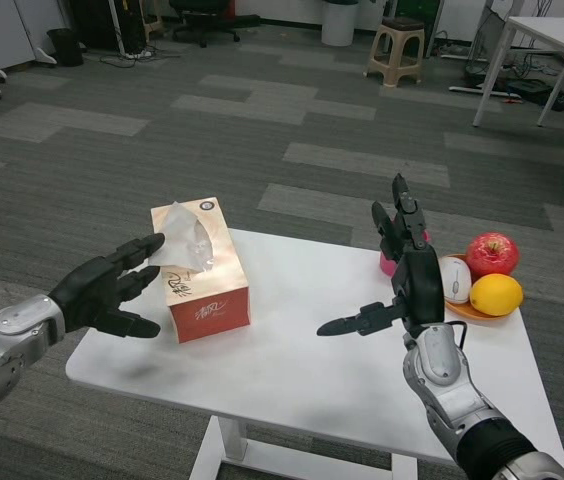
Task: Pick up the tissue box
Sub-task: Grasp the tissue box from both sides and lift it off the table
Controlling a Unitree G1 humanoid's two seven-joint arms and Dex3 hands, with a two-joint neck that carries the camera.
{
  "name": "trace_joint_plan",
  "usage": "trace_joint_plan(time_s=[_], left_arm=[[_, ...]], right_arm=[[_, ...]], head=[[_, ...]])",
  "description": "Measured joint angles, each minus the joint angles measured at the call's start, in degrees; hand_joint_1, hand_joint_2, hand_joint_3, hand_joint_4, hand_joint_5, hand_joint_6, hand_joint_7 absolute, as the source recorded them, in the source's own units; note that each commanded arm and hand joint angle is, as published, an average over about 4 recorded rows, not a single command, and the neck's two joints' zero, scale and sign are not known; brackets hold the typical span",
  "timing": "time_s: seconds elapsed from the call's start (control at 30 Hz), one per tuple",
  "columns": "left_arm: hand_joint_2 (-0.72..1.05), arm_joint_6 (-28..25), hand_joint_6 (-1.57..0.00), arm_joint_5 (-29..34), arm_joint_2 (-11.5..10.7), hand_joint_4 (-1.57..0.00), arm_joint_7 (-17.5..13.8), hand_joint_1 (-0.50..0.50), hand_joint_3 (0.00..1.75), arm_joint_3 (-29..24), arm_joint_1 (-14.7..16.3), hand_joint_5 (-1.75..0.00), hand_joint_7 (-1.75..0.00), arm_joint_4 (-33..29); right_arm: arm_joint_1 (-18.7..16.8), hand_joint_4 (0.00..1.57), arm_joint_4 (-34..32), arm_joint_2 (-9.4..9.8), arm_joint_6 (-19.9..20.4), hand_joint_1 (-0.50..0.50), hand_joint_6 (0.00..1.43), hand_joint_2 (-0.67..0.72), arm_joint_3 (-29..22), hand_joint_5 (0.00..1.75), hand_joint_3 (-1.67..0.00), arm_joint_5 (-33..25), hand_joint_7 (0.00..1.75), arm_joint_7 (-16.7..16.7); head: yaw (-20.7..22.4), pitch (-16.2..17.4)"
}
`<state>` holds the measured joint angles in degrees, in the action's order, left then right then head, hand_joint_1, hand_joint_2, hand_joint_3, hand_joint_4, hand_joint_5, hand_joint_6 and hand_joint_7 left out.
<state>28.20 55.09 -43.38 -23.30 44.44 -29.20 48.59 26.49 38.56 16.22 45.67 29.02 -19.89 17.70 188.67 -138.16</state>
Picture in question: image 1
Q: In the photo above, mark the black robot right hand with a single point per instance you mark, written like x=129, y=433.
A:
x=422, y=290

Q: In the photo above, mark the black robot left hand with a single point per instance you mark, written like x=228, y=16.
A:
x=92, y=295

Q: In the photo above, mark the white tissue sheet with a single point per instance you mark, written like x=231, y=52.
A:
x=182, y=235

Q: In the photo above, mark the orange tissue box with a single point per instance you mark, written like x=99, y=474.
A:
x=222, y=280

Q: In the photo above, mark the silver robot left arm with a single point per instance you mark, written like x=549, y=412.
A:
x=7, y=340

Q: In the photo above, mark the white computer mouse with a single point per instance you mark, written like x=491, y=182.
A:
x=454, y=280

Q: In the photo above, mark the pink plastic cup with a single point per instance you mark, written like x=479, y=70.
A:
x=387, y=265

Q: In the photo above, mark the orange plate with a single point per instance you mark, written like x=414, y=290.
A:
x=467, y=312

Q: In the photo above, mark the yellow lemon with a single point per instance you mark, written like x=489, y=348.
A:
x=497, y=295

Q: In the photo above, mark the red apple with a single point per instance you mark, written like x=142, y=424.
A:
x=492, y=252

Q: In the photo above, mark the white standing desk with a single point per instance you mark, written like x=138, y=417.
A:
x=472, y=90

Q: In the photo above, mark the small orange floor tool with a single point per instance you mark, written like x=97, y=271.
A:
x=513, y=101

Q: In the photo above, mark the black flat floor case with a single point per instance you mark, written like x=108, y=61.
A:
x=529, y=92

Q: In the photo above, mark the white power strip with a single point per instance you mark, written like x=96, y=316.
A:
x=137, y=52

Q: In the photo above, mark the black waste bin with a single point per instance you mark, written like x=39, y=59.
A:
x=65, y=47

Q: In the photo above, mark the beige plastic stool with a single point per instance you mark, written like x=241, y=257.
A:
x=402, y=34

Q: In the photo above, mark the black equipment cabinet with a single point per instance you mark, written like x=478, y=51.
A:
x=97, y=25

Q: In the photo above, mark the white plant pot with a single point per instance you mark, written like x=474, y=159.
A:
x=338, y=25

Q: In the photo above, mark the small yellow stool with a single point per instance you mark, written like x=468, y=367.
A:
x=154, y=20

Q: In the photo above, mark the large white desk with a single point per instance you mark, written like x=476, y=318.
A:
x=552, y=32

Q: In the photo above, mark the green potted plant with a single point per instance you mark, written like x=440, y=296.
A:
x=342, y=2

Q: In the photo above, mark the black office chair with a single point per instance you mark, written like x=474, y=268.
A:
x=212, y=20

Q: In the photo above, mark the white table base frame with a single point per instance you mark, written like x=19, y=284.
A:
x=224, y=445

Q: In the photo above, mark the white stand post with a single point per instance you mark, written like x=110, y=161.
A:
x=117, y=25

